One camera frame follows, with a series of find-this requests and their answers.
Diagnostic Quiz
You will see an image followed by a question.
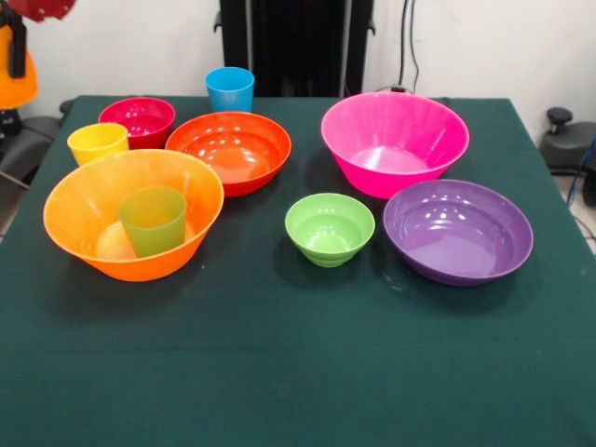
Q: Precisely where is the dark green table cloth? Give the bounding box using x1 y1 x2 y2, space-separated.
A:
0 95 596 447

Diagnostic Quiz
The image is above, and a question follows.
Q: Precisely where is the large pink bowl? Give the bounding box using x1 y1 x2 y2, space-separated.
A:
320 90 470 200

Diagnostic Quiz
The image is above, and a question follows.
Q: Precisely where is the small green bowl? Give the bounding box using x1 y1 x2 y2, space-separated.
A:
284 192 376 269

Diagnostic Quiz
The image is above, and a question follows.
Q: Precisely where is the yellow cup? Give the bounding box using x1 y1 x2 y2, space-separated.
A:
66 123 130 168

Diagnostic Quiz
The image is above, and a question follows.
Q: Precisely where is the black chair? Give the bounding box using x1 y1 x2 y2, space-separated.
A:
0 109 61 185

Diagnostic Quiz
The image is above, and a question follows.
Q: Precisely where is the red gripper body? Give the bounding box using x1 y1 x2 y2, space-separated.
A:
7 0 78 23

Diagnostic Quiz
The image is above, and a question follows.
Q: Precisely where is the black floor device with knob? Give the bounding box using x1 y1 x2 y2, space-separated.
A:
538 107 596 176

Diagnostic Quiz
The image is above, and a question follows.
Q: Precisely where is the blue cup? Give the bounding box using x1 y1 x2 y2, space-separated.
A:
204 66 256 115

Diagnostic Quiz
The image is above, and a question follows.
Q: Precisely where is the wide red bowl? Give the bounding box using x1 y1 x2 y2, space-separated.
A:
164 112 293 197

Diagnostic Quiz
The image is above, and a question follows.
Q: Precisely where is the black hanging cable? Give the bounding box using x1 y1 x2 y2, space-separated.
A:
398 0 420 92

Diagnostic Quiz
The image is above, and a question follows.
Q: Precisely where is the green cup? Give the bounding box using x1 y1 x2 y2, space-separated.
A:
116 185 188 259

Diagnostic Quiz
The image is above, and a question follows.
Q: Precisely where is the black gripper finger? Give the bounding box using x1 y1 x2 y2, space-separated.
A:
7 11 28 79

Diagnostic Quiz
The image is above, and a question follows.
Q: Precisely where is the orange cup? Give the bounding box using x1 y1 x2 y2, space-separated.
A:
0 22 39 111

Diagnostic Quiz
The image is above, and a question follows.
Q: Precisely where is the large orange bowl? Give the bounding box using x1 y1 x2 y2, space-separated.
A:
43 148 225 283

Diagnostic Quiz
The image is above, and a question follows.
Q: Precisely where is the wide purple bowl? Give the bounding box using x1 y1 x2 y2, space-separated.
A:
383 179 535 287

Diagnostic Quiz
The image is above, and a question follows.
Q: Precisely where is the small crimson bowl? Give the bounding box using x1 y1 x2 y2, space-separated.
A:
98 96 177 150

